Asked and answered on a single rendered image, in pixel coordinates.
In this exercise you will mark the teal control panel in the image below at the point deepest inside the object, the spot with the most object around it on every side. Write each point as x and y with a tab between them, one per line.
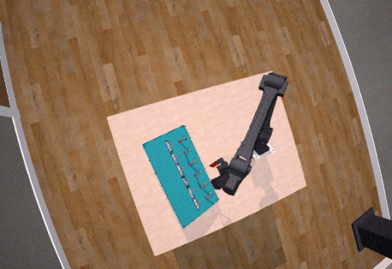
173	157

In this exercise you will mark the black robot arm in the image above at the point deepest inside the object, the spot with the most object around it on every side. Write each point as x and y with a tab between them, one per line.
270	84

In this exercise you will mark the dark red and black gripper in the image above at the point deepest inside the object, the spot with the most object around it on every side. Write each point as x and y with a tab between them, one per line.
221	162

